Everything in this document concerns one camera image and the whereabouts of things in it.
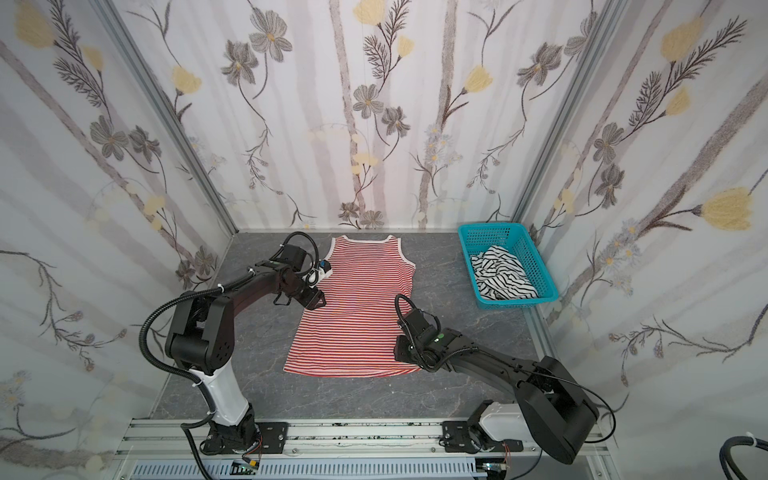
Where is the red white striped tank top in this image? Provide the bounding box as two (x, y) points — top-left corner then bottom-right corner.
(284, 235), (418, 378)

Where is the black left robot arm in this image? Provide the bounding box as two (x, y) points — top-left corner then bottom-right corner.
(165, 243), (332, 455)

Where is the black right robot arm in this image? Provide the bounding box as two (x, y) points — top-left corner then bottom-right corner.
(394, 308), (599, 464)

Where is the black white striped tank top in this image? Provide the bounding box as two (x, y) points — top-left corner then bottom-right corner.
(470, 246), (539, 301)

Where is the teal plastic basket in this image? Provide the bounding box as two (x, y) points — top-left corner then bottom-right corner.
(458, 223), (559, 309)

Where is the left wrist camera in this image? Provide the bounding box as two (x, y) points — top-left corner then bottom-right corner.
(308, 259), (332, 285)

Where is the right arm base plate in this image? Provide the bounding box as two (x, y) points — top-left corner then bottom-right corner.
(438, 420), (524, 454)

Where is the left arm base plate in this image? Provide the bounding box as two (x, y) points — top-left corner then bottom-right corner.
(200, 420), (289, 455)

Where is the black corrugated left cable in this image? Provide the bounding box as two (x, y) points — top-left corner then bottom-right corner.
(138, 287), (217, 421)

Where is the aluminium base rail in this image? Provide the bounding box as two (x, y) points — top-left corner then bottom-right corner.
(113, 416), (613, 460)

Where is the white perforated cable duct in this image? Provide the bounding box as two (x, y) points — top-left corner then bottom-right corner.
(128, 459), (490, 480)

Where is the black cable far right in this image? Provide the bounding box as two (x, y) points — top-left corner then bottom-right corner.
(718, 434), (768, 480)

